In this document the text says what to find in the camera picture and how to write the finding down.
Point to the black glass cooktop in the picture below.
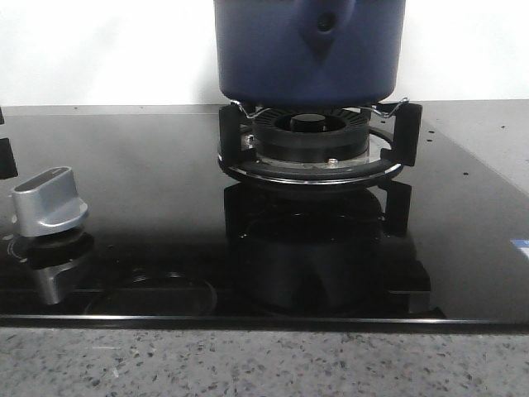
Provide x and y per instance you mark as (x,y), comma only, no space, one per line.
(172,242)

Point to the black gas burner with grate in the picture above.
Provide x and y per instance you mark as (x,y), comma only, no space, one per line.
(321,148)

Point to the dark blue saucepan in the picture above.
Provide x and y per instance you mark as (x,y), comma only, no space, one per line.
(308,54)

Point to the silver stove control knob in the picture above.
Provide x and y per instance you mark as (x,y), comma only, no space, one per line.
(48,203)

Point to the blue white energy label sticker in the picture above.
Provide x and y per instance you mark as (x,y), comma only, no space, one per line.
(522,245)

